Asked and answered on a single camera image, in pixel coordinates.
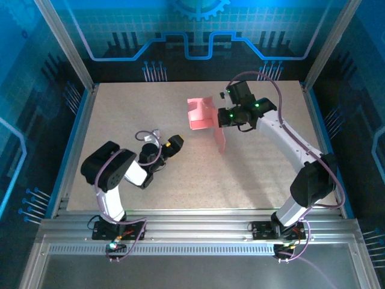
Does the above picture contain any pink paper box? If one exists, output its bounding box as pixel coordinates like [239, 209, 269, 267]
[186, 95, 227, 155]

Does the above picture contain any blue table edge strip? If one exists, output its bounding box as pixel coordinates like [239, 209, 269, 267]
[44, 88, 91, 219]
[307, 88, 356, 219]

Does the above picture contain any aluminium mounting beam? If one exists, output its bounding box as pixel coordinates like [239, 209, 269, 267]
[35, 207, 366, 244]

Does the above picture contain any small black connector board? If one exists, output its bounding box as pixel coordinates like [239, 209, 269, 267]
[105, 242, 128, 253]
[273, 243, 298, 257]

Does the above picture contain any slotted aluminium strip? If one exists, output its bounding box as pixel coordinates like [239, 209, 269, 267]
[48, 244, 276, 256]

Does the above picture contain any grey metal sheet panel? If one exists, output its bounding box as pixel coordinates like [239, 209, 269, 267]
[38, 255, 362, 289]

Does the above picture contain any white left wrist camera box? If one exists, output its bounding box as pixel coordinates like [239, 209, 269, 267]
[143, 129, 161, 143]

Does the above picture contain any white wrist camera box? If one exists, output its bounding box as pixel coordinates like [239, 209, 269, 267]
[220, 88, 235, 109]
[143, 129, 161, 143]

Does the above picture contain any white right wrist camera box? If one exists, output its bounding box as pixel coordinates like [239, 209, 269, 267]
[220, 88, 235, 109]

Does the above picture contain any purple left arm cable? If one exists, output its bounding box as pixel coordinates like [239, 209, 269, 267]
[94, 129, 165, 263]

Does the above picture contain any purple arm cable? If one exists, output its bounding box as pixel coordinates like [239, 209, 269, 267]
[94, 129, 165, 263]
[227, 71, 346, 263]

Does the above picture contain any aluminium side rail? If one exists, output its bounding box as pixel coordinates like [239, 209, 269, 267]
[300, 82, 347, 218]
[50, 83, 100, 219]

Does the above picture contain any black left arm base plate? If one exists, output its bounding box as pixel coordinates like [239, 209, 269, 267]
[91, 221, 146, 241]

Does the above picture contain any aluminium frame post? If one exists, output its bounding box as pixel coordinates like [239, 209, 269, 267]
[33, 0, 96, 91]
[303, 0, 361, 91]

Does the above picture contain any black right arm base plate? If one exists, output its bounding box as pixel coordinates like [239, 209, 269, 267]
[251, 221, 305, 241]

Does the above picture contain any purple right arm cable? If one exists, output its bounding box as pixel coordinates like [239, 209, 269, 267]
[227, 71, 346, 263]

